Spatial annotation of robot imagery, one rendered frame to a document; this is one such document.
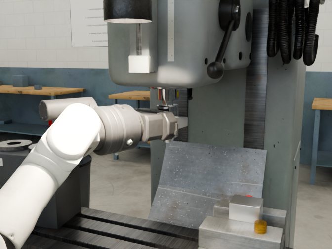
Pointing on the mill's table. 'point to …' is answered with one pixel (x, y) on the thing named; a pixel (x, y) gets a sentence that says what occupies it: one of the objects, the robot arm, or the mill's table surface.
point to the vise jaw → (237, 235)
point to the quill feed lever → (233, 18)
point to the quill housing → (172, 46)
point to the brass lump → (260, 227)
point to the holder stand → (73, 200)
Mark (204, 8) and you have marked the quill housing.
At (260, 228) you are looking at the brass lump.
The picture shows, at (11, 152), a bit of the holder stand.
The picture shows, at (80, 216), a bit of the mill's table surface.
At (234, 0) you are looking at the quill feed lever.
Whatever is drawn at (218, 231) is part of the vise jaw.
